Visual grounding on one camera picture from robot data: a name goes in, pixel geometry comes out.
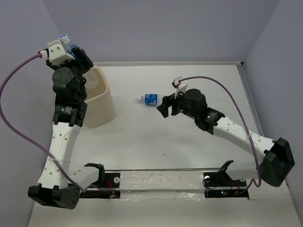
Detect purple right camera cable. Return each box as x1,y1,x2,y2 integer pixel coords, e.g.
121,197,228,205
178,76,263,187

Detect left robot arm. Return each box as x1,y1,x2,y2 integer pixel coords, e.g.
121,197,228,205
27,47,105,210

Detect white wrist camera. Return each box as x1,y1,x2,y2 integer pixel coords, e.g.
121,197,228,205
172,77,187,99
38,39,75,66

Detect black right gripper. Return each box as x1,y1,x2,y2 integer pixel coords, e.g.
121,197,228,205
156,87,198,120

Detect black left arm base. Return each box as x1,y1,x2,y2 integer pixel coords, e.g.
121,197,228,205
80,172,121,199

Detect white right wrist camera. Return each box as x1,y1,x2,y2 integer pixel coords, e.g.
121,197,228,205
172,77,187,99

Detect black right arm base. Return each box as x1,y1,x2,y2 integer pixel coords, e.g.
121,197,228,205
202,160,249,199

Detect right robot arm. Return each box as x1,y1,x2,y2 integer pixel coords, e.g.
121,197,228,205
157,89,295,187

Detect blue label bottle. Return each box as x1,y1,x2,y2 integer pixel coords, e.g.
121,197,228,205
59,34,79,57
83,70,98,89
138,94,160,106

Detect cream plastic bin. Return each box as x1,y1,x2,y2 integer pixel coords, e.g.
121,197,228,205
84,65,116,128

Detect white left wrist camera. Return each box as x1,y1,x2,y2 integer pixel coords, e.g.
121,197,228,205
38,39,75,66

